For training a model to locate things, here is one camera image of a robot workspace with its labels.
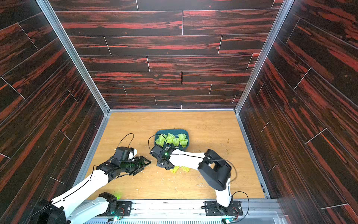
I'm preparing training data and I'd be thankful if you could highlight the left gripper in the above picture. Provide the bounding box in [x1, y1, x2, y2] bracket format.
[120, 155, 152, 175]

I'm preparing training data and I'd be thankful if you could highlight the yellow shuttlecock pile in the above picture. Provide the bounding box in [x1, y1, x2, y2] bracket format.
[158, 134, 167, 142]

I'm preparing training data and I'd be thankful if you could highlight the teal plastic storage box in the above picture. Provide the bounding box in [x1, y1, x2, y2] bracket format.
[154, 129, 190, 151]

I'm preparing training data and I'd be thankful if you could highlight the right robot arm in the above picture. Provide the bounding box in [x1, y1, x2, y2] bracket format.
[150, 145, 232, 208]

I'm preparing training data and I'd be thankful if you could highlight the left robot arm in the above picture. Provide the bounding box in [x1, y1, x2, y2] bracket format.
[29, 156, 151, 224]

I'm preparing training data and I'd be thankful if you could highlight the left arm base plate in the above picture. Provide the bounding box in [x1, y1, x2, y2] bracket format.
[98, 192, 132, 217]

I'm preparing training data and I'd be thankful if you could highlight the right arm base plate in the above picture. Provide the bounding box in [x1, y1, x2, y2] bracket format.
[201, 200, 243, 216]

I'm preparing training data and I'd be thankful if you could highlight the aluminium front rail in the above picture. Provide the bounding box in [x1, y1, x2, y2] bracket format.
[84, 199, 289, 224]

